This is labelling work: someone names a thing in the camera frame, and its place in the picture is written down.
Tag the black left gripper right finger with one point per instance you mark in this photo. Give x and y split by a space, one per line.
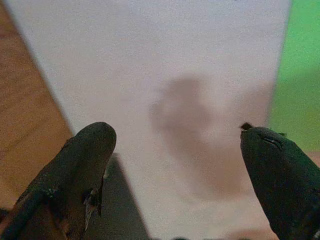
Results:
282 180

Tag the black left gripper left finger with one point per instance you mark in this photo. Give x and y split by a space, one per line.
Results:
67 175

